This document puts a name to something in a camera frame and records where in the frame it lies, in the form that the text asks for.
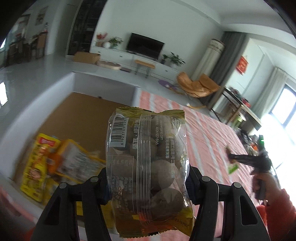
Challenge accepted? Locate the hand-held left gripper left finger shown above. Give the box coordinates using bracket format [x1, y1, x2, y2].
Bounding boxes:
[30, 167, 114, 241]

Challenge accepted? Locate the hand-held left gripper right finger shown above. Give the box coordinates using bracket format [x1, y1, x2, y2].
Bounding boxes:
[185, 166, 271, 241]

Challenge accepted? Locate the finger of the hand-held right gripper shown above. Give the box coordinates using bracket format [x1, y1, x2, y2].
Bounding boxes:
[229, 159, 257, 167]
[225, 147, 256, 161]

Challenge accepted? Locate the yellow snack packet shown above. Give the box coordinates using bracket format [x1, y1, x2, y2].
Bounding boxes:
[76, 202, 116, 234]

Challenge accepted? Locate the orange snack packet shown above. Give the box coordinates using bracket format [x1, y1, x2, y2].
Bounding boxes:
[47, 139, 107, 183]

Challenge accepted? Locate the gold bag of brown balls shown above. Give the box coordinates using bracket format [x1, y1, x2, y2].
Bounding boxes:
[105, 107, 195, 238]

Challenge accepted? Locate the orange jerky packet with portrait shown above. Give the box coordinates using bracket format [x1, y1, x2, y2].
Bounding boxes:
[20, 133, 61, 202]

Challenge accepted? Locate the white cardboard box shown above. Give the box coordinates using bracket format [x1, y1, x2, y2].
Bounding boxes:
[0, 71, 142, 241]

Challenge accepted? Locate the person's right hand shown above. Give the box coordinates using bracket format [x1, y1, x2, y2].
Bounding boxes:
[253, 173, 281, 205]

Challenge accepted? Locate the row of bottles and jars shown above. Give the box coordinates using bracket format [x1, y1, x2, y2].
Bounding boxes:
[239, 130, 260, 154]

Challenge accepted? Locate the green pot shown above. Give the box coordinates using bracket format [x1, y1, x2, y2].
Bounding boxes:
[232, 116, 245, 128]

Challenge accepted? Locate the orange white striped tablecloth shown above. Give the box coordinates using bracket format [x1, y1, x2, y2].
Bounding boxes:
[0, 90, 281, 241]

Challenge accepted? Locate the wooden side table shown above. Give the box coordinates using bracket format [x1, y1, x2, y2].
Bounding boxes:
[223, 87, 263, 130]

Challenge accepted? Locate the dark-framed window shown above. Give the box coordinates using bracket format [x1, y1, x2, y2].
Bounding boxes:
[269, 83, 296, 130]

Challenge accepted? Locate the white curtain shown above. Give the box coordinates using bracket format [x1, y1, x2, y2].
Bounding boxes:
[252, 67, 289, 117]

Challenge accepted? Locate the orange lounge chair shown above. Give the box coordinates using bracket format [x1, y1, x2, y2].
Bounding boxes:
[176, 72, 221, 99]

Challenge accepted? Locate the grey curtain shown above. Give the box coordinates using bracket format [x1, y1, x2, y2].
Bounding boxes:
[209, 31, 247, 88]

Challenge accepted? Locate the purple floor mat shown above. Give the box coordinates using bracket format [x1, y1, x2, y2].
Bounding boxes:
[158, 79, 178, 90]

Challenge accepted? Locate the white standing air conditioner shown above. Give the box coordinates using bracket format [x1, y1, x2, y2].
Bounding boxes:
[192, 39, 225, 80]

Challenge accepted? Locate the large green potted plant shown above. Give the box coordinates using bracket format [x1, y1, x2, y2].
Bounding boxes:
[168, 52, 185, 68]

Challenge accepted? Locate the round wooden tray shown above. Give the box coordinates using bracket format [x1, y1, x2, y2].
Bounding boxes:
[96, 60, 122, 70]

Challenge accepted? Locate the brown cardboard carton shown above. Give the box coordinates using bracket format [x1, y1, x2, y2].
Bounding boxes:
[73, 51, 101, 65]

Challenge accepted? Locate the wooden bench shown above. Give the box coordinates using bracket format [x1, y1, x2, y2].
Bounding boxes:
[134, 60, 156, 79]

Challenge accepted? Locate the white television cabinet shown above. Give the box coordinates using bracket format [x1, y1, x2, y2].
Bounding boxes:
[90, 45, 183, 80]

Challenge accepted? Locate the black television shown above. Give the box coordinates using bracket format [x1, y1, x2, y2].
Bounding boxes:
[126, 33, 165, 61]

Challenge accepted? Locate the green and white flower bouquet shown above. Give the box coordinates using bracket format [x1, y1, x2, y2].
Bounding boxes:
[108, 37, 123, 49]

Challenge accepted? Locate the red flower arrangement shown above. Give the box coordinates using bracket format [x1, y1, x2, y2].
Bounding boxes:
[96, 32, 109, 47]

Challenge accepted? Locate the light wooden dining chair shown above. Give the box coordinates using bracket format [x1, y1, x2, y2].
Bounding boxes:
[35, 32, 47, 59]

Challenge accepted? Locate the dark display cabinet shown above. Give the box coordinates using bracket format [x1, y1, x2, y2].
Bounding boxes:
[66, 0, 107, 58]

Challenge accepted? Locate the red wall hanging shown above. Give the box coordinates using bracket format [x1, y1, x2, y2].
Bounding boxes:
[236, 56, 249, 76]

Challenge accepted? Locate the framed wall picture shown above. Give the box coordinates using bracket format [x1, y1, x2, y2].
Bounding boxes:
[36, 6, 48, 25]

